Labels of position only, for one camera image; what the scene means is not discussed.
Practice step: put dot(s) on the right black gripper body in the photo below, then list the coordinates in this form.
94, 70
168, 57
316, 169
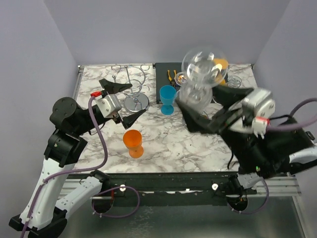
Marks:
226, 119

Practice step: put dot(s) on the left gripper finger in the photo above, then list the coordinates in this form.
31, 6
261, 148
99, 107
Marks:
128, 121
112, 87

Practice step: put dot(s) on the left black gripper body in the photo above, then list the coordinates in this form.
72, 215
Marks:
118, 117

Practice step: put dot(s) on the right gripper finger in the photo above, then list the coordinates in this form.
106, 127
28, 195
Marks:
227, 96
194, 121

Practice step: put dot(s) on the clear glass with reflection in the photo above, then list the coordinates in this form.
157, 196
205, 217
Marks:
234, 81

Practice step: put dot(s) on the orange plastic goblet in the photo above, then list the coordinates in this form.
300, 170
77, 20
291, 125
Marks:
132, 139

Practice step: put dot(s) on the yellow plastic goblet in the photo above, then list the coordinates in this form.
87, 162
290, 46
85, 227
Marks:
223, 66

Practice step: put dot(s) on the blue plastic goblet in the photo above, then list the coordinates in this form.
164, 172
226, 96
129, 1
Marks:
167, 95

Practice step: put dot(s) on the scroll arm chrome glass rack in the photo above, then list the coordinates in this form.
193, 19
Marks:
206, 115

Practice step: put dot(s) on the clear stemmed glass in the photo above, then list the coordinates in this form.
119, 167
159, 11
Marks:
180, 78

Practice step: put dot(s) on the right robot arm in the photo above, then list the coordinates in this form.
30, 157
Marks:
263, 151

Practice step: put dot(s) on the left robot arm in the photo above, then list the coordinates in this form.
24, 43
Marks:
47, 213

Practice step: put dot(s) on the dark grey tool tray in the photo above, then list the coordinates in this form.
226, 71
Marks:
161, 75

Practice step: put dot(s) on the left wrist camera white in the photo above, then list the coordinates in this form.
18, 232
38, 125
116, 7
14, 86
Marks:
108, 104

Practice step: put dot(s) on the round ring chrome glass rack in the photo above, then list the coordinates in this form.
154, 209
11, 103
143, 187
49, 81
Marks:
135, 100

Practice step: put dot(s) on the yellow handled pliers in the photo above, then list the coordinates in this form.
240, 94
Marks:
171, 74

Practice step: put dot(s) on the black front mounting rail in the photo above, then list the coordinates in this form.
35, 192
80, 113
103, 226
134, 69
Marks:
168, 189

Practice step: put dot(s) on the aluminium extrusion frame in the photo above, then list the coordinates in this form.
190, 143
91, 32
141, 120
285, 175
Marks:
278, 186

